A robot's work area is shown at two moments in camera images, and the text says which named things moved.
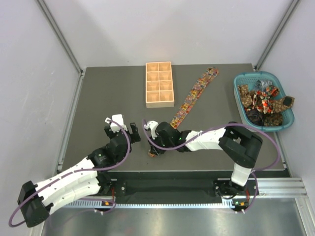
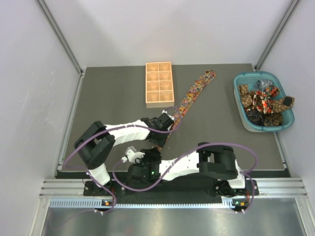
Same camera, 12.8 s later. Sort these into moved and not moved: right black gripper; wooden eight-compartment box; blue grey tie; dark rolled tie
Moved: right black gripper
Not moved: blue grey tie; dark rolled tie; wooden eight-compartment box
